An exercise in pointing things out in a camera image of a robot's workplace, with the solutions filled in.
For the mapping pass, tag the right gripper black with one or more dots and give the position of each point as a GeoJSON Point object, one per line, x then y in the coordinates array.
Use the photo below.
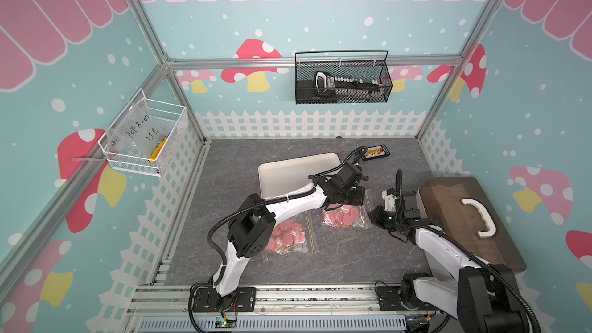
{"type": "Point", "coordinates": [376, 216]}

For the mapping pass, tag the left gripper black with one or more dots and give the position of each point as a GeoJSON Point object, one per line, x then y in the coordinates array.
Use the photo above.
{"type": "Point", "coordinates": [358, 197]}

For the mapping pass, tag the ziploc bag with pink cookies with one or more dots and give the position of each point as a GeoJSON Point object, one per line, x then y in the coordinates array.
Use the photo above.
{"type": "Point", "coordinates": [347, 216]}
{"type": "Point", "coordinates": [295, 235]}

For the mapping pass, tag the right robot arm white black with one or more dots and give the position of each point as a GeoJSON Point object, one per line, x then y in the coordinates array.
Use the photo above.
{"type": "Point", "coordinates": [476, 260]}

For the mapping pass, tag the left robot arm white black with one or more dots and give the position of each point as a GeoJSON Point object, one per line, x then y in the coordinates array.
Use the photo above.
{"type": "Point", "coordinates": [245, 233]}

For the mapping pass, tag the clear plastic bag with writing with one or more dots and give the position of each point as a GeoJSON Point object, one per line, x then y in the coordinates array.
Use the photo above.
{"type": "Point", "coordinates": [136, 133]}

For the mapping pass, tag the black box with orange items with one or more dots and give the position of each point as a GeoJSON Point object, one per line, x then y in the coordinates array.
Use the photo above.
{"type": "Point", "coordinates": [376, 152]}

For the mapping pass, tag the white plastic tray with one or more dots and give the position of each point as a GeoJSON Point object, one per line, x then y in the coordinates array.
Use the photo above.
{"type": "Point", "coordinates": [283, 177]}

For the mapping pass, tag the socket set in basket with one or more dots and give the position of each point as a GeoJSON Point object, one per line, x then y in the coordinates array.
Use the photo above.
{"type": "Point", "coordinates": [327, 85]}

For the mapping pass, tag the yellow item in white basket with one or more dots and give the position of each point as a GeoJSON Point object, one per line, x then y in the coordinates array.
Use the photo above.
{"type": "Point", "coordinates": [154, 156]}

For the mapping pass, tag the brown toolbox with white handle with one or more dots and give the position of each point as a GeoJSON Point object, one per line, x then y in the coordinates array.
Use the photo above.
{"type": "Point", "coordinates": [461, 207]}

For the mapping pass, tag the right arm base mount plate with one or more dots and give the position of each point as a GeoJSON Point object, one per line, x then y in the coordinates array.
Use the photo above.
{"type": "Point", "coordinates": [390, 299]}

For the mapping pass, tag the black wire mesh basket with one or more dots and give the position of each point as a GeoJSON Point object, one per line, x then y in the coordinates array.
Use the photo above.
{"type": "Point", "coordinates": [368, 65]}

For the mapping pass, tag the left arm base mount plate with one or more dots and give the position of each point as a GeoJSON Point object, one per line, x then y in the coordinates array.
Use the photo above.
{"type": "Point", "coordinates": [207, 299]}

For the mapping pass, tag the white wire wall basket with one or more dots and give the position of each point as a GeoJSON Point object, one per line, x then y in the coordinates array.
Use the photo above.
{"type": "Point", "coordinates": [172, 119]}

